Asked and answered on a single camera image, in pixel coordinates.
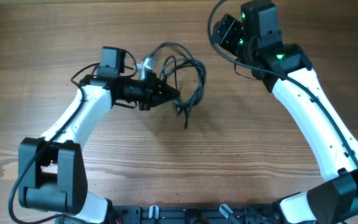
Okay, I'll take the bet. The black cable bundle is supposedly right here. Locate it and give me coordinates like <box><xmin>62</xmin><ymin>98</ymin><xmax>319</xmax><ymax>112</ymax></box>
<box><xmin>141</xmin><ymin>42</ymin><xmax>207</xmax><ymax>130</ymax></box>

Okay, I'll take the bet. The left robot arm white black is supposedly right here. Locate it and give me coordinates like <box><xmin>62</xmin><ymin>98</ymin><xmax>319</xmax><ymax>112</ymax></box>
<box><xmin>11</xmin><ymin>47</ymin><xmax>180</xmax><ymax>223</ymax></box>

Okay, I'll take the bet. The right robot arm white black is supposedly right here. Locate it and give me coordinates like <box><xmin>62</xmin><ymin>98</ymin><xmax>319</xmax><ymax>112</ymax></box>
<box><xmin>207</xmin><ymin>1</ymin><xmax>358</xmax><ymax>223</ymax></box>

